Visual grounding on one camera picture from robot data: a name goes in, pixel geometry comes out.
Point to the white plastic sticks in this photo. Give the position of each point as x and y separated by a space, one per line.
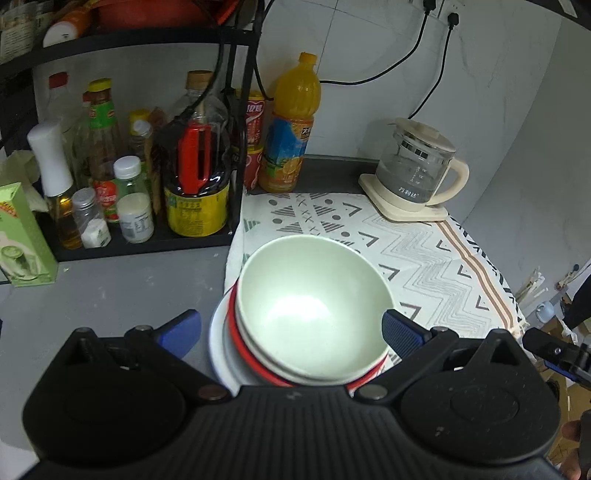
531 286

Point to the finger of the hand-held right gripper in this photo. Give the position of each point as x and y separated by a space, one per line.
554 348
570 373

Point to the pale green bowl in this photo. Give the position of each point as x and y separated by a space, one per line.
251 348
304 295

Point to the small red label bottle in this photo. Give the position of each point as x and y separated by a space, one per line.
106 198

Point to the black metal shelf rack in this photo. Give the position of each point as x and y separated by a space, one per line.
138 39

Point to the cream kettle base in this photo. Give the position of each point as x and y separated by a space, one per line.
392 210

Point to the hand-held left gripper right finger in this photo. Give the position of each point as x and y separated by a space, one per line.
401 334

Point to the large blue rimmed white plate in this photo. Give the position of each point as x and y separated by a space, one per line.
225 355

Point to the white capped white label bottle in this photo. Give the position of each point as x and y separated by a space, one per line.
135 217

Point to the orange juice bottle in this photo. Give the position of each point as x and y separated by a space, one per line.
291 92

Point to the patterned fringed table cloth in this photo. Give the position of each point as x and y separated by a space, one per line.
415 277

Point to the person's dark clothing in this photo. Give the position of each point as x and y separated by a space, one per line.
581 300

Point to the person's right hand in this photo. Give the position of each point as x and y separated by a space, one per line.
571 429

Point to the red plastic basket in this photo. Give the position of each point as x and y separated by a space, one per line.
138 14

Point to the red drink can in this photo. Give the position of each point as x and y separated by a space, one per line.
253 168
255 120

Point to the grey blue bottle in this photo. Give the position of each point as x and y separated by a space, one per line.
545 311

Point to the white wall socket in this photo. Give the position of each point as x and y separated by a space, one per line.
443 7

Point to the orange and white bottle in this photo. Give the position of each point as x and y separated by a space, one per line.
64 30

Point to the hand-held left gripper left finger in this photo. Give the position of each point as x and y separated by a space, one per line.
180 330

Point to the red and black bowl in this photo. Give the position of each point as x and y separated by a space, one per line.
231 323

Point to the red capped clear bottle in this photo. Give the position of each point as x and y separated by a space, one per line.
57 99

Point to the green carton box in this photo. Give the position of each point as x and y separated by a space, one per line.
23 240

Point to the green label sauce bottle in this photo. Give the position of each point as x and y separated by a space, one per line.
104 115

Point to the small silver capped glass jar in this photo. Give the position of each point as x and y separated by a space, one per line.
87 207

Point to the glass electric kettle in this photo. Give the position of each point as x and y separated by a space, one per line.
406 170

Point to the white capped oil bottle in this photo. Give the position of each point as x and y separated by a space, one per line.
48 157

